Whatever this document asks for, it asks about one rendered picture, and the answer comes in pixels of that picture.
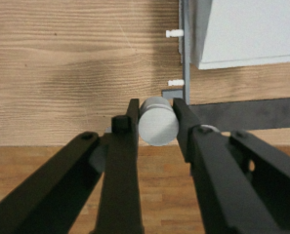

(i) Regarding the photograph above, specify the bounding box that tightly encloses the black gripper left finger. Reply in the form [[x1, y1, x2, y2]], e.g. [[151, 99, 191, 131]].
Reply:
[[0, 98, 145, 234]]

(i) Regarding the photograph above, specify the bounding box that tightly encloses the grey cylinder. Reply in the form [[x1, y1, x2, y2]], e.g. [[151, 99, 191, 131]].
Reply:
[[138, 96, 180, 146]]

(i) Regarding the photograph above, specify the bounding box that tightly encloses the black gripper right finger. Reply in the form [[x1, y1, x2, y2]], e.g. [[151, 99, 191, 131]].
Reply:
[[173, 97, 290, 234]]

